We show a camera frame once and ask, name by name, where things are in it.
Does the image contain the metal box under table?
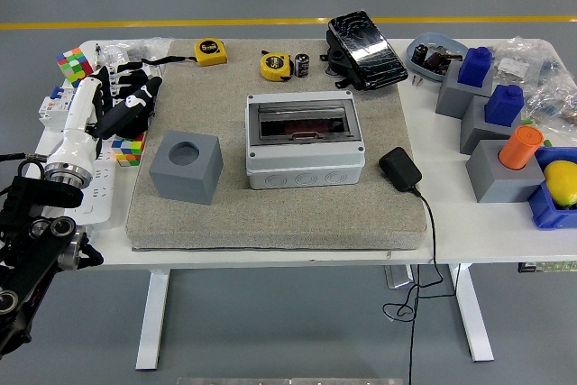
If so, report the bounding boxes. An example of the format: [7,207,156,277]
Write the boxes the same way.
[383,264,415,289]

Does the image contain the grey block holder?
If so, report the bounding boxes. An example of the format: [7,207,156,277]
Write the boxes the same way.
[464,139,546,205]
[435,60,495,121]
[459,95,527,155]

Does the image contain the white circuit breaker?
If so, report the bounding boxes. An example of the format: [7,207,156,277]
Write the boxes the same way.
[37,86,78,133]

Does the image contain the light blue tray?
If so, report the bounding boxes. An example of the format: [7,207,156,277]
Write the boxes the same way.
[405,32,470,84]

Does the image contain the blue plastic bin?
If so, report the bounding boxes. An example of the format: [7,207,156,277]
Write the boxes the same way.
[526,145,577,232]

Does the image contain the blue bottle-shaped block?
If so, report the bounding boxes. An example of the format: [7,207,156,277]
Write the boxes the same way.
[457,46,493,87]
[483,84,526,128]

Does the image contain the clear bag of resistors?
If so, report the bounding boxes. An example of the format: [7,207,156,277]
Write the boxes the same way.
[525,53,577,127]

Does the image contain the smoky transparent box lid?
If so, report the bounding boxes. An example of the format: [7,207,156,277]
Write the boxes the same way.
[256,100,353,142]

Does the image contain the white table leg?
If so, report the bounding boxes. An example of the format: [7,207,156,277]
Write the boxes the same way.
[134,269,171,371]
[448,262,495,362]

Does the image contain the yellow lemon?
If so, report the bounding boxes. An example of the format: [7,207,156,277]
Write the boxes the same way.
[543,160,577,208]

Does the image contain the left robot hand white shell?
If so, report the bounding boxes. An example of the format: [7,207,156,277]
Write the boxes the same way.
[44,64,163,170]

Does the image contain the label strip on table edge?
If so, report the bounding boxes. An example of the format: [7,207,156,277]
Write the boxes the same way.
[517,261,577,274]

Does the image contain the yellow tape measure with strap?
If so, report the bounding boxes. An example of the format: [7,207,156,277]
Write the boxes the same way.
[139,37,229,67]

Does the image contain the orange cylinder battery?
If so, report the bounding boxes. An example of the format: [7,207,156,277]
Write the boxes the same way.
[497,125,545,170]
[288,119,326,134]

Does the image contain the clear bag of white parts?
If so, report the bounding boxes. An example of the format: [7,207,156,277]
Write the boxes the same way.
[490,40,542,87]

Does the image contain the clear bags of small parts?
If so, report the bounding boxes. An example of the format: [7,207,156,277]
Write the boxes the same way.
[101,38,175,84]

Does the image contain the small colourful puzzle cube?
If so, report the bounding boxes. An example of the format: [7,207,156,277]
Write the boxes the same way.
[111,131,148,169]

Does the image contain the black power adapter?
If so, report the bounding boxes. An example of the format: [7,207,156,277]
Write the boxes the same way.
[377,146,424,193]

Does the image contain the black adapter cord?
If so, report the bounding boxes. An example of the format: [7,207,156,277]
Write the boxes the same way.
[381,187,463,385]

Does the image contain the grey-brown mat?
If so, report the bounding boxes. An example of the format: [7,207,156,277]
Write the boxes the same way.
[124,38,429,253]

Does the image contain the brown capacitor in tray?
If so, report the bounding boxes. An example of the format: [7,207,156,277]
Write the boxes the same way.
[426,51,447,76]

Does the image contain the grey plastic enclosure box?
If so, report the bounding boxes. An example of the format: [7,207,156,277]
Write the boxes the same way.
[245,90,366,191]

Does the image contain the large colourful puzzle cube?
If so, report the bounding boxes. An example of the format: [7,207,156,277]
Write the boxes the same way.
[55,46,98,88]

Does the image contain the black foot pedal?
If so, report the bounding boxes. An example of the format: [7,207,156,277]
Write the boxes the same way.
[320,10,409,92]

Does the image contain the grey block with round hole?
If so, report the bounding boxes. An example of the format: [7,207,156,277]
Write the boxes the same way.
[148,129,224,206]

